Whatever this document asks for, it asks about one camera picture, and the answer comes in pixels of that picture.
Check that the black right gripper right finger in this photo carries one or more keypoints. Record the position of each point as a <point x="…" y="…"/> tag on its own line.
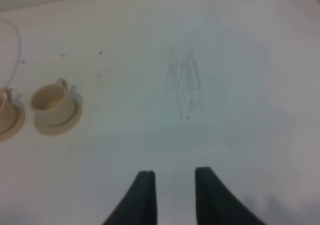
<point x="216" y="205"/>

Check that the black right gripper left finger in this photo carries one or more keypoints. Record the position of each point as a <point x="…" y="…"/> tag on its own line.
<point x="139" y="204"/>

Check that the right cup saucer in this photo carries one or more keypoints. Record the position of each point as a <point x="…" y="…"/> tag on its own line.
<point x="62" y="128"/>

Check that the cup saucer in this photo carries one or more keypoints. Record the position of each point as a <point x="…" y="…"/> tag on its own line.
<point x="62" y="128"/>
<point x="19" y="122"/>

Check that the right beige teacup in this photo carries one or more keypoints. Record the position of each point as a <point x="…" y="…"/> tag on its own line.
<point x="52" y="104"/>

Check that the beige teacup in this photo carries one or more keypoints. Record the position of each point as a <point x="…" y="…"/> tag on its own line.
<point x="7" y="111"/>
<point x="52" y="104"/>

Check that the left cup saucer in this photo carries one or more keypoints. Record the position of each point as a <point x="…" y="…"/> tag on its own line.
<point x="19" y="122"/>

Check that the left beige teacup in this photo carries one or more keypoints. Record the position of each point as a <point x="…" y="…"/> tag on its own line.
<point x="7" y="111"/>

